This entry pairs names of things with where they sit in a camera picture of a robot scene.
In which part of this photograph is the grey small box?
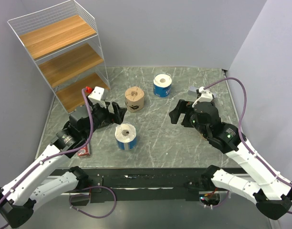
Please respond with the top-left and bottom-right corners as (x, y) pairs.
(188, 86), (217, 98)

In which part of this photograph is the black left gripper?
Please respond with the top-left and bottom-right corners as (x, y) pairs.
(83, 101), (126, 139)

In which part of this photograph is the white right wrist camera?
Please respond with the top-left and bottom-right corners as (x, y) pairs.
(196, 86), (214, 102)

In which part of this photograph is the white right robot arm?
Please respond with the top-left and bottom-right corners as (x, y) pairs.
(169, 99), (292, 220)

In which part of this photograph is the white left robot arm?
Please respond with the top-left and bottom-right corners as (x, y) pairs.
(0, 102), (127, 229)

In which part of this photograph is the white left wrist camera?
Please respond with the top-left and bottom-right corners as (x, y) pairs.
(88, 86), (105, 105)

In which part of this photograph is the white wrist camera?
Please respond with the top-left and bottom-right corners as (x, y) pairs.
(196, 86), (214, 102)
(88, 86), (105, 105)

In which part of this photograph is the white wire wooden shelf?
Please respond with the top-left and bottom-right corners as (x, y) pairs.
(7, 0), (110, 113)

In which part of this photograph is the red toothpaste box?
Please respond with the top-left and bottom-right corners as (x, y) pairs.
(77, 144), (91, 158)

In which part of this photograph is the brown wrapped paper roll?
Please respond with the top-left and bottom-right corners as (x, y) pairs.
(125, 86), (145, 113)

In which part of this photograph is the blue monster paper roll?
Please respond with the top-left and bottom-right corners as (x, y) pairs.
(153, 73), (172, 98)

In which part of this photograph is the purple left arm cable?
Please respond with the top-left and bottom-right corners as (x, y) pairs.
(0, 87), (94, 229)

